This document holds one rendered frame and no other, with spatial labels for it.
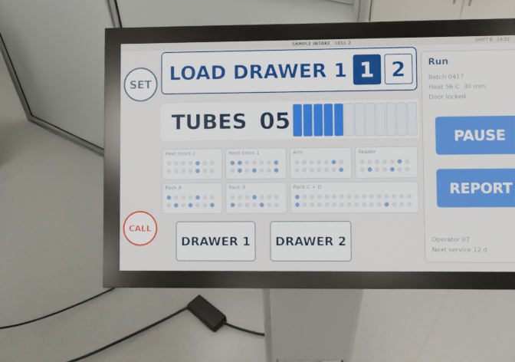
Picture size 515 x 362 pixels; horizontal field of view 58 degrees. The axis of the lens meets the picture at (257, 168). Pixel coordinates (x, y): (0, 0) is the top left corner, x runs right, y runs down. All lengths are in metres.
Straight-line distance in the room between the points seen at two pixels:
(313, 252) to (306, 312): 0.25
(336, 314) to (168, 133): 0.41
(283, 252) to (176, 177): 0.15
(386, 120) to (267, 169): 0.15
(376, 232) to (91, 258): 1.58
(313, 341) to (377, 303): 0.93
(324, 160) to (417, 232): 0.13
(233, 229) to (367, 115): 0.20
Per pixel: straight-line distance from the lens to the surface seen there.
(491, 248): 0.59
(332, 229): 0.55
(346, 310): 0.78
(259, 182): 0.54
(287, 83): 0.55
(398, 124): 0.56
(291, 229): 0.54
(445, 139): 0.57
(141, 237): 0.57
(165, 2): 1.70
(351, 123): 0.55
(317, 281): 0.55
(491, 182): 0.59
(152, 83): 0.57
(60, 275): 2.00
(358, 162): 0.55
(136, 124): 0.57
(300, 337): 0.84
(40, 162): 2.65
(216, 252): 0.55
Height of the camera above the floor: 1.40
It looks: 38 degrees down
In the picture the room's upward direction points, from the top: 3 degrees counter-clockwise
